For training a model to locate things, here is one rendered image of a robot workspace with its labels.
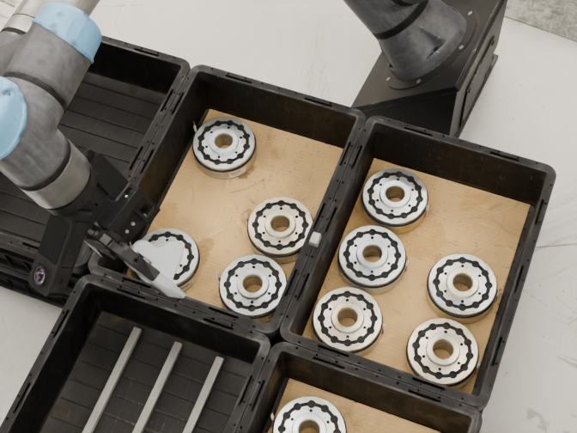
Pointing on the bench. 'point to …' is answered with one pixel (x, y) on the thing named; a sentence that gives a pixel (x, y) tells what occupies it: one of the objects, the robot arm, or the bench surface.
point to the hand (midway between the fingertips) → (142, 279)
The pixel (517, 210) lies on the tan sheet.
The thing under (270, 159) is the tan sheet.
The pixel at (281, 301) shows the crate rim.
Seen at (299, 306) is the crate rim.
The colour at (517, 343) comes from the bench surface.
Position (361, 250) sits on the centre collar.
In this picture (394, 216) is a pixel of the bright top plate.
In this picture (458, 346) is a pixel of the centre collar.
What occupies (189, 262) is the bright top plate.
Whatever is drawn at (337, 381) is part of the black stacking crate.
